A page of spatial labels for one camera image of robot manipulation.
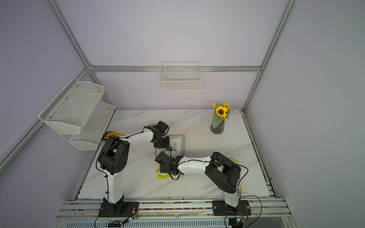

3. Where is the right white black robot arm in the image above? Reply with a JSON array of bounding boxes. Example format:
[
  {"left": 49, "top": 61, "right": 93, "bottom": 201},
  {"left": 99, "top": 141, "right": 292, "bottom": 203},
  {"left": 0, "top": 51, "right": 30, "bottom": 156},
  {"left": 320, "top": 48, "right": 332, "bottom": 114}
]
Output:
[{"left": 155, "top": 152, "right": 242, "bottom": 208}]

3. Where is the aluminium mounting rail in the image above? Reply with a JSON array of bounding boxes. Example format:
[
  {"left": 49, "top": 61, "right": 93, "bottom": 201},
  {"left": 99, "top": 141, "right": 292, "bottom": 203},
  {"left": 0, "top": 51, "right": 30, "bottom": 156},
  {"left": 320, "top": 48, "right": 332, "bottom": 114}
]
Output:
[{"left": 56, "top": 197, "right": 292, "bottom": 220}]

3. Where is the yellow rubber glove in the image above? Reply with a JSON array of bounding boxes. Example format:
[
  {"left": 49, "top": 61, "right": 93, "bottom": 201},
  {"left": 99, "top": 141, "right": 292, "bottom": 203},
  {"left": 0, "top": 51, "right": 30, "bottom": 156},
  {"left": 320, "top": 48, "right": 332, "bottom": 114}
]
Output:
[{"left": 228, "top": 157, "right": 242, "bottom": 195}]

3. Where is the sunflower bouquet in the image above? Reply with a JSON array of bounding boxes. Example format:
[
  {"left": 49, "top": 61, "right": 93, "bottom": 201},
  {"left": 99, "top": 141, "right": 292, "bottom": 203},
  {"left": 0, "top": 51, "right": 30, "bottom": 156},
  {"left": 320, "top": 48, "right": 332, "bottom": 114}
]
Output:
[{"left": 212, "top": 102, "right": 233, "bottom": 128}]

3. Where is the yellow green white cloth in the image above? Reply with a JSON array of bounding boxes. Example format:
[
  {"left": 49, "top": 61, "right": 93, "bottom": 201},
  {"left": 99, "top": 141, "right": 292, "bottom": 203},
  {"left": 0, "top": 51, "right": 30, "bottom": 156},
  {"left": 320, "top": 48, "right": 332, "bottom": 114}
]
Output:
[{"left": 156, "top": 169, "right": 170, "bottom": 179}]

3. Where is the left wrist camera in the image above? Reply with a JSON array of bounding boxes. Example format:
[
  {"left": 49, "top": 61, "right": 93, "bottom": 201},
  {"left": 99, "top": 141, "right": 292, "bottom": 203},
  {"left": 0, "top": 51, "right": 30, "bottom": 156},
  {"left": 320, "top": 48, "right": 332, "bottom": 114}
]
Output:
[{"left": 156, "top": 121, "right": 169, "bottom": 136}]

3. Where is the yellow black glove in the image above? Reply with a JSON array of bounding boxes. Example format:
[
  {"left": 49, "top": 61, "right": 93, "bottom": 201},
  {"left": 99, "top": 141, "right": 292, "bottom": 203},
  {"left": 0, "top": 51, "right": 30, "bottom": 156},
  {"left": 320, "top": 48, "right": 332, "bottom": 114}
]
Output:
[{"left": 101, "top": 131, "right": 125, "bottom": 141}]

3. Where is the lower white mesh shelf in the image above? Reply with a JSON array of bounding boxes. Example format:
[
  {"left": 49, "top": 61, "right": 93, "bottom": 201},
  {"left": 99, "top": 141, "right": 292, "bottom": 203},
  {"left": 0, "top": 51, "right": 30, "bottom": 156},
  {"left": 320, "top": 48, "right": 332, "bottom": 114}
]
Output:
[{"left": 69, "top": 102, "right": 115, "bottom": 151}]

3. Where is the upper white mesh shelf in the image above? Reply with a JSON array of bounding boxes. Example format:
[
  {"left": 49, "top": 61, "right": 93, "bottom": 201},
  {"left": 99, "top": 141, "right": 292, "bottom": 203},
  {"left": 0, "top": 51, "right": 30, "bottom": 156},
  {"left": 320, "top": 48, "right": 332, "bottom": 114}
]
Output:
[{"left": 39, "top": 78, "right": 105, "bottom": 135}]

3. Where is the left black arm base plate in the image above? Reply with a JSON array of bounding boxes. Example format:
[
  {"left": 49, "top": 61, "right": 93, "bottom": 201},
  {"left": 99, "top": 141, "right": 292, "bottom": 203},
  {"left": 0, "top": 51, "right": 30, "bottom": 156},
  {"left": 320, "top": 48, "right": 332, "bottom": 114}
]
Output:
[{"left": 98, "top": 201, "right": 139, "bottom": 218}]

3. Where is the white wire wall basket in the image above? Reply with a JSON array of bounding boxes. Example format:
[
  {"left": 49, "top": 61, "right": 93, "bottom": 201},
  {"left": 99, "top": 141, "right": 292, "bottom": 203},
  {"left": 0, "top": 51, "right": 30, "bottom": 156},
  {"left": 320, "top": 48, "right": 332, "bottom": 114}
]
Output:
[{"left": 158, "top": 61, "right": 201, "bottom": 92}]

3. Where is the white mesh shelf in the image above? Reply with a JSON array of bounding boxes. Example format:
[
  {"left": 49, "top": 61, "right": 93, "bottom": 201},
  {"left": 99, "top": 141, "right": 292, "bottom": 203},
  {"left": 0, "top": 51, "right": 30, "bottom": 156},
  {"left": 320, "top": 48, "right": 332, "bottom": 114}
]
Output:
[
  {"left": 69, "top": 102, "right": 115, "bottom": 151},
  {"left": 39, "top": 78, "right": 105, "bottom": 135}
]

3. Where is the green picture frame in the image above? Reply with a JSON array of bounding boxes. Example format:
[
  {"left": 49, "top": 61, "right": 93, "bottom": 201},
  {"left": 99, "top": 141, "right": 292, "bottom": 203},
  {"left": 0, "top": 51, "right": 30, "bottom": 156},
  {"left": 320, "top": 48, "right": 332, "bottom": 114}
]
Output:
[{"left": 164, "top": 135, "right": 185, "bottom": 158}]

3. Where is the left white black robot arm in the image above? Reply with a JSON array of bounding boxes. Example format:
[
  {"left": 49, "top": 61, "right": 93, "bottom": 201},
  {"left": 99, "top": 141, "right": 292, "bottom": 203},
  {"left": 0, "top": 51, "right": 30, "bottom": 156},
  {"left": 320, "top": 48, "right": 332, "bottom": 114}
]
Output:
[{"left": 96, "top": 124, "right": 170, "bottom": 206}]

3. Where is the dark ribbed vase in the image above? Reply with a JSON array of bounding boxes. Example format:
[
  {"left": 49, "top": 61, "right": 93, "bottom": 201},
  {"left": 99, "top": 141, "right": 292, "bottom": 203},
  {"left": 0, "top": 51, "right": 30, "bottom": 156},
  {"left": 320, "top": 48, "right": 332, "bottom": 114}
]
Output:
[{"left": 210, "top": 119, "right": 225, "bottom": 135}]

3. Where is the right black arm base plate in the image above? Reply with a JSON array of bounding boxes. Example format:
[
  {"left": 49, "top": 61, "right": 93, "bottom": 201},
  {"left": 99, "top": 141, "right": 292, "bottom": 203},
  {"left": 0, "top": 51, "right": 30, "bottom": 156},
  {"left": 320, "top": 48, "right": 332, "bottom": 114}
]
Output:
[{"left": 212, "top": 200, "right": 252, "bottom": 216}]

